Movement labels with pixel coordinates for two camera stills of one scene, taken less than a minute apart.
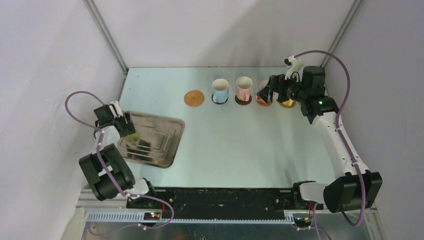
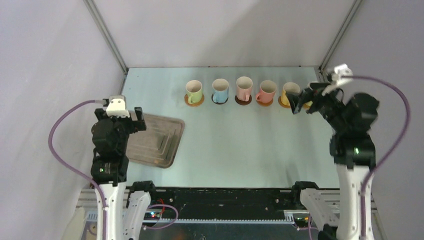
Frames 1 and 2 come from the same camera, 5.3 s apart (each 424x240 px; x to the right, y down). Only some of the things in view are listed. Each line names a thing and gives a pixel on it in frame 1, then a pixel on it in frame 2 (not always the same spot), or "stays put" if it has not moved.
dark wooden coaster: x=218 y=103 stays put
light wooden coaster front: x=286 y=106 stays put
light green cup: x=134 y=137 -> x=194 y=88
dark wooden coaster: x=243 y=102 stays put
